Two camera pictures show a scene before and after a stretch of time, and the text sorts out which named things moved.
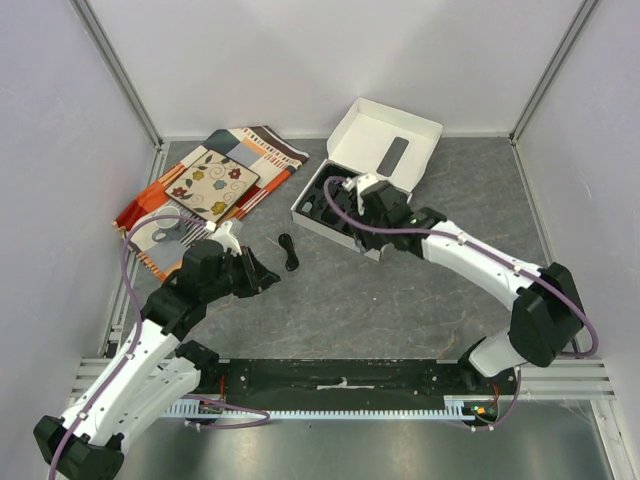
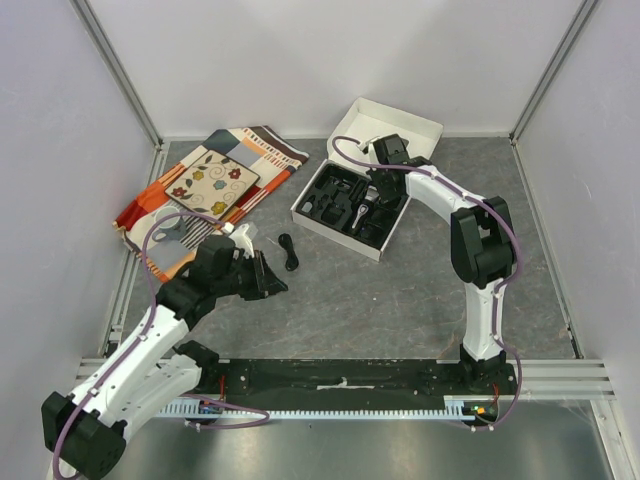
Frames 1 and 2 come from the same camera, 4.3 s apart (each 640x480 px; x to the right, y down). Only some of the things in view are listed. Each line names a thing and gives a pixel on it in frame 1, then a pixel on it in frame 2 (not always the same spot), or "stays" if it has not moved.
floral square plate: (213, 185) stays
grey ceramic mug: (168, 228) stays
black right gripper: (364, 206) -> (382, 191)
